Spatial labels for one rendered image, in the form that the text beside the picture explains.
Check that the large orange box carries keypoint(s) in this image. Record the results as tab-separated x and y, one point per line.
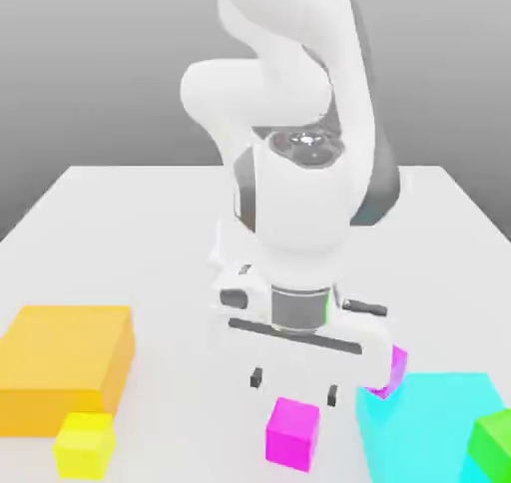
56	355

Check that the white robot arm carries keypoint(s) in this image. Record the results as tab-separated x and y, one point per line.
303	211

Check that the large cyan box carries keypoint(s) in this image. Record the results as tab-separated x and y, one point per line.
423	427

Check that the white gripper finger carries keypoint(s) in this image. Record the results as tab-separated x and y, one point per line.
332	396
256	377

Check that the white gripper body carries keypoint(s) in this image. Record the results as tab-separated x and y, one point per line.
295	355

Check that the small magenta cube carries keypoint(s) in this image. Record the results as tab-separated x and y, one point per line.
397	365
293	437

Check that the small yellow cube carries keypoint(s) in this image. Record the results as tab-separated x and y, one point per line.
82	445

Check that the small green cube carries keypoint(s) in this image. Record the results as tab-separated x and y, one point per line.
493	443

